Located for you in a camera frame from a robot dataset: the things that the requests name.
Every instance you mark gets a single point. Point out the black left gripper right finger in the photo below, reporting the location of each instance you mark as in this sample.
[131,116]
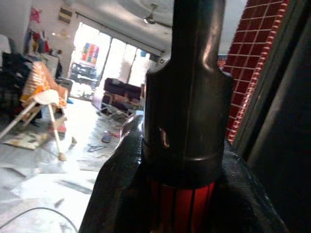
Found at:
[243,201]

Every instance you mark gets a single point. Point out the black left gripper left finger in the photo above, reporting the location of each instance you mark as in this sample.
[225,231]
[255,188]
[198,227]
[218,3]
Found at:
[121,184]

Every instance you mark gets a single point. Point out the thin clothes hanger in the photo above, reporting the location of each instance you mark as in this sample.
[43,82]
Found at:
[90,148]

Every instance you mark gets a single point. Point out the small blue pink shoe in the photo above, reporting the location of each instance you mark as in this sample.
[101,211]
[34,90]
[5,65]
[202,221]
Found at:
[106,138]

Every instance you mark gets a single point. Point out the dark purple sofa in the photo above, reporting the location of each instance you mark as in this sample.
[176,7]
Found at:
[121,87]

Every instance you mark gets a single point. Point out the white baby high chair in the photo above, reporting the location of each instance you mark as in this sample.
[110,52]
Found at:
[46,97]

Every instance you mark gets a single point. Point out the colourful hanging cloth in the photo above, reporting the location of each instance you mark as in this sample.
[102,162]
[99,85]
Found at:
[90,53]

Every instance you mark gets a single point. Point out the orange striped cloth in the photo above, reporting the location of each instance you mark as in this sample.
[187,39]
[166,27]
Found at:
[41,75]

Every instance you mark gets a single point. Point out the ceiling fan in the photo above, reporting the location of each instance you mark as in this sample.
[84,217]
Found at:
[150,18]

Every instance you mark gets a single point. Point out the hanging clothes on wall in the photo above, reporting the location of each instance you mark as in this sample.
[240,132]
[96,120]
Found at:
[37,42]

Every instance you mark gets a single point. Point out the pink wall decoration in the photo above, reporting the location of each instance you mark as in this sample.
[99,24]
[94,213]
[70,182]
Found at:
[36,15]

